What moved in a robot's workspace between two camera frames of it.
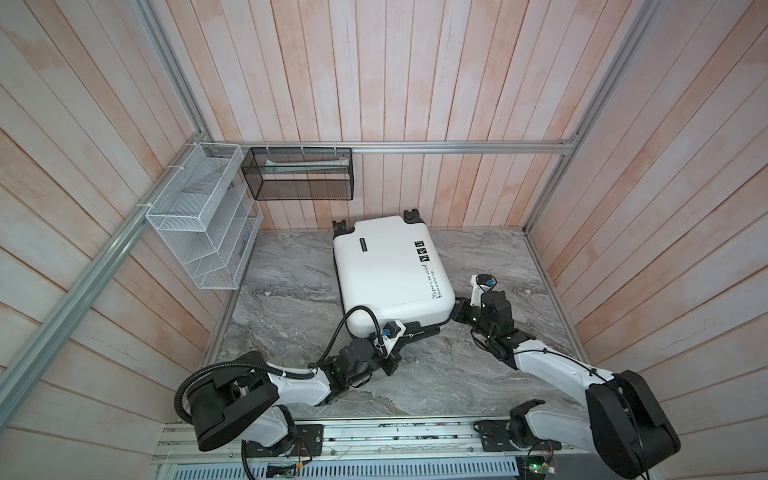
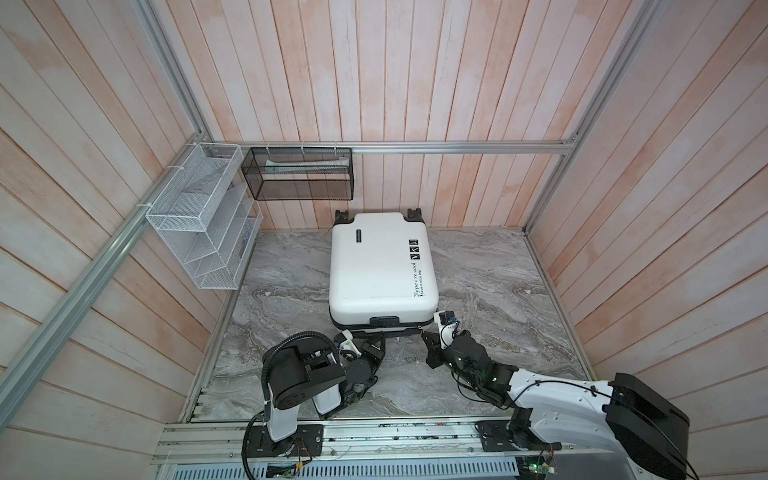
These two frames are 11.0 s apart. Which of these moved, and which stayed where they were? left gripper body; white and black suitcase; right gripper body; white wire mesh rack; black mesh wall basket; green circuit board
Moved: right gripper body; left gripper body; white and black suitcase
Stayed: green circuit board; black mesh wall basket; white wire mesh rack
